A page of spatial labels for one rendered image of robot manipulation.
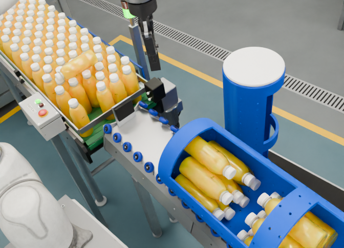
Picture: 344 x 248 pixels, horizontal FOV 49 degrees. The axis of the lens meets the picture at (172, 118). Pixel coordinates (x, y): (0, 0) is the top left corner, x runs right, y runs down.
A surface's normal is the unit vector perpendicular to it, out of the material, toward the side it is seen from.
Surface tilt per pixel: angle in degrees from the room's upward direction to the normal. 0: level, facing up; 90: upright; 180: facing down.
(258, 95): 90
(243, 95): 90
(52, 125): 90
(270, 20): 0
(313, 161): 0
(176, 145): 27
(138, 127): 0
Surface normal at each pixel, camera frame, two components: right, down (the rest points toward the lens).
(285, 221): -0.34, -0.49
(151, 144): -0.13, -0.68
